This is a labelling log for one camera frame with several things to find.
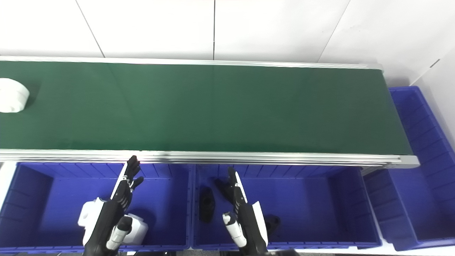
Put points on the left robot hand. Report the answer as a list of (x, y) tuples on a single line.
[(113, 209)]

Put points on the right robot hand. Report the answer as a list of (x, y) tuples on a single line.
[(249, 224)]

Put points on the white plastic part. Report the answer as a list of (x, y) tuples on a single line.
[(139, 229), (12, 95)]

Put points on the black plastic part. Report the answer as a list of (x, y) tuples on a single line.
[(273, 224), (222, 186), (207, 204)]

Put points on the blue plastic bin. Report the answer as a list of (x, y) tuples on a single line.
[(312, 202), (423, 192), (53, 199)]

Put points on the green conveyor belt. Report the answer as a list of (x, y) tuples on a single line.
[(213, 110)]

